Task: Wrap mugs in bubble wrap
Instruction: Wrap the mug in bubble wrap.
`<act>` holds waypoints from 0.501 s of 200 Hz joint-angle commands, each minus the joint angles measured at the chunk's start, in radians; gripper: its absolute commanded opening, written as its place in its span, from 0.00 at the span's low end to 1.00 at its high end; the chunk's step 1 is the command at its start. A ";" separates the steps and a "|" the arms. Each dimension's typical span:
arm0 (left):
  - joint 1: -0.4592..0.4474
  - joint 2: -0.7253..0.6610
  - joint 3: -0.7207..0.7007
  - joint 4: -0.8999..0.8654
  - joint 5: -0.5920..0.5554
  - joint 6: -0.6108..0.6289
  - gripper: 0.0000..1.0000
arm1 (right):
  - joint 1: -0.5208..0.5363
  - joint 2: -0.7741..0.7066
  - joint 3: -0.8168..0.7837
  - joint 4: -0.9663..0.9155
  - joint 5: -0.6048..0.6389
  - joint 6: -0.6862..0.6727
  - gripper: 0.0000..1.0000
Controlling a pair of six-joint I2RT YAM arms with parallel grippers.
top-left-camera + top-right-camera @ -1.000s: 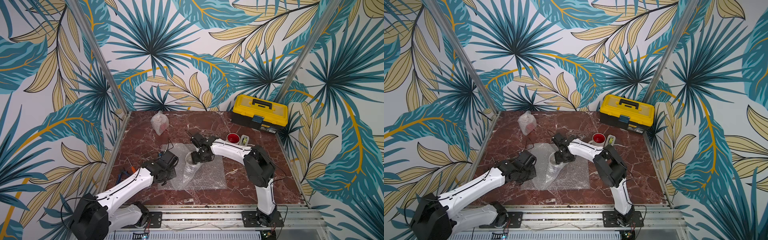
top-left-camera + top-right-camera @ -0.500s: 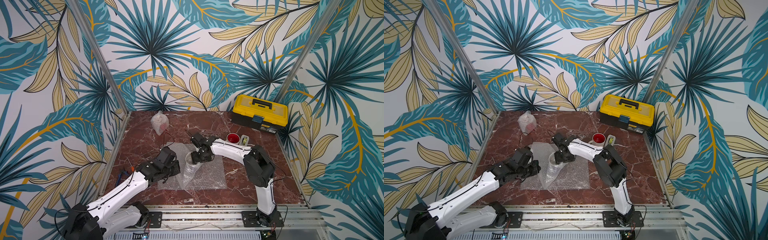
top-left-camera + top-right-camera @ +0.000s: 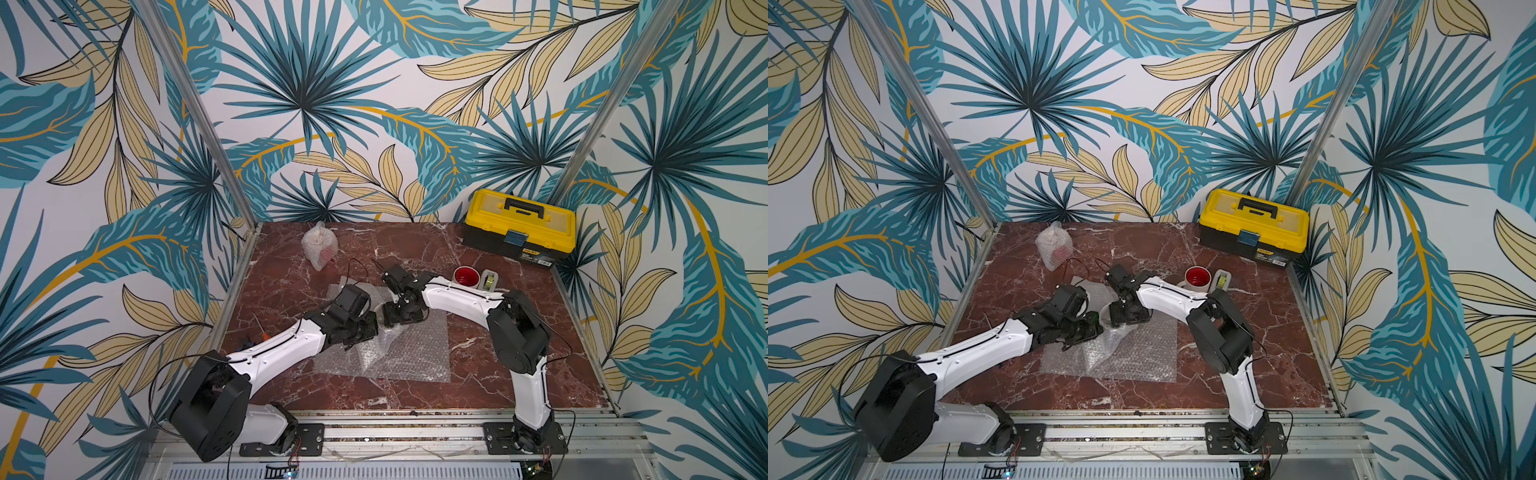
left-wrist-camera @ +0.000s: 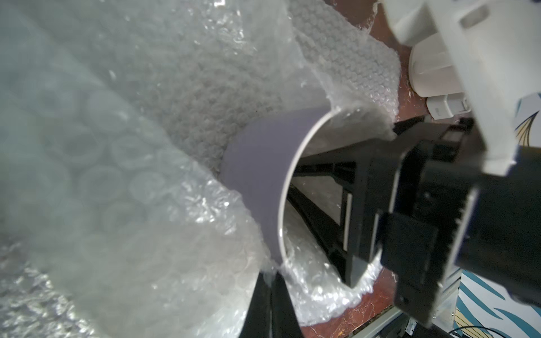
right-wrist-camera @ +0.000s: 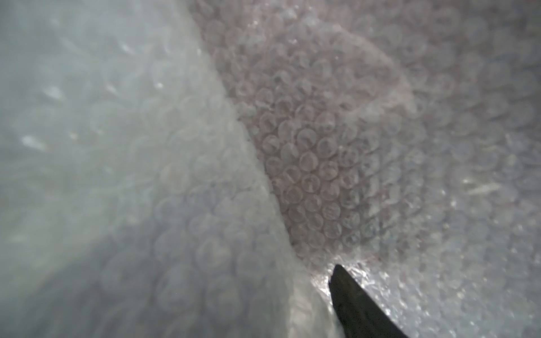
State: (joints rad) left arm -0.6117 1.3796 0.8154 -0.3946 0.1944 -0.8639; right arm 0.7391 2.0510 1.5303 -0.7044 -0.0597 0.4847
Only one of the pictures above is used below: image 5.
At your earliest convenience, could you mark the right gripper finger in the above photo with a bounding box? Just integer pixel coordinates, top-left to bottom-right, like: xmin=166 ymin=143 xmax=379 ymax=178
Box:
xmin=328 ymin=264 xmax=407 ymax=338

